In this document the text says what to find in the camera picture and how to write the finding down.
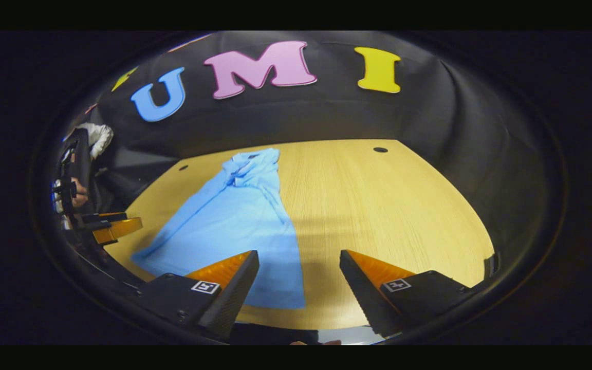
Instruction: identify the light blue T-shirt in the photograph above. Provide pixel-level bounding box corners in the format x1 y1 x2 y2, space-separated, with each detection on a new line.
131 148 307 310

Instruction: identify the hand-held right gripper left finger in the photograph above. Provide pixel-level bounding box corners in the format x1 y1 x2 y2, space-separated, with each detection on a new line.
137 250 261 340

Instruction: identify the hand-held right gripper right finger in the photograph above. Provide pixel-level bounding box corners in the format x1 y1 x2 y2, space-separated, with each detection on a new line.
339 250 482 339

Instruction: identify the black backdrop cloth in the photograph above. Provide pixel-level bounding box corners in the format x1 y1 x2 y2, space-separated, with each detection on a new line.
62 31 564 268

